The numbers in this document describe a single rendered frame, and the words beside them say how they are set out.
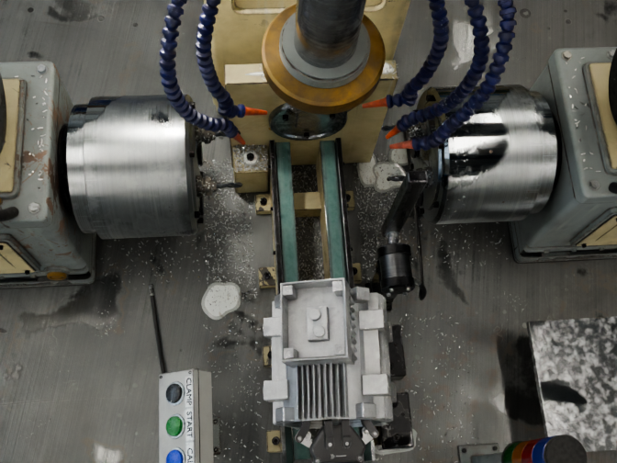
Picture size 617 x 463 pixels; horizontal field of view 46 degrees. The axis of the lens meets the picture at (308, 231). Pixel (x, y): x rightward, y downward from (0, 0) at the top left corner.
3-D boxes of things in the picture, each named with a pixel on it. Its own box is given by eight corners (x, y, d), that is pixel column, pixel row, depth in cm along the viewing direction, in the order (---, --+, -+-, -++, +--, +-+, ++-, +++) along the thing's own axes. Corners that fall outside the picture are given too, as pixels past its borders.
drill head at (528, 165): (365, 128, 149) (386, 61, 126) (561, 121, 153) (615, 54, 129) (378, 244, 141) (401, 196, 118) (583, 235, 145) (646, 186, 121)
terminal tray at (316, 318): (289, 294, 118) (277, 283, 112) (354, 289, 116) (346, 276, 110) (290, 369, 114) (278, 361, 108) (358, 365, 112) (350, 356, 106)
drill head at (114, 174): (31, 139, 144) (-14, 71, 121) (218, 133, 147) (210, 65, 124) (24, 261, 136) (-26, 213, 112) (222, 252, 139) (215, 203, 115)
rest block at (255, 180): (234, 167, 157) (231, 142, 146) (266, 166, 158) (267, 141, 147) (235, 193, 155) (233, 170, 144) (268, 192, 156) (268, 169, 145)
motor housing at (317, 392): (287, 317, 133) (258, 290, 116) (391, 310, 130) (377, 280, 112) (289, 431, 126) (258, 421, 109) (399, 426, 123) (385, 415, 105)
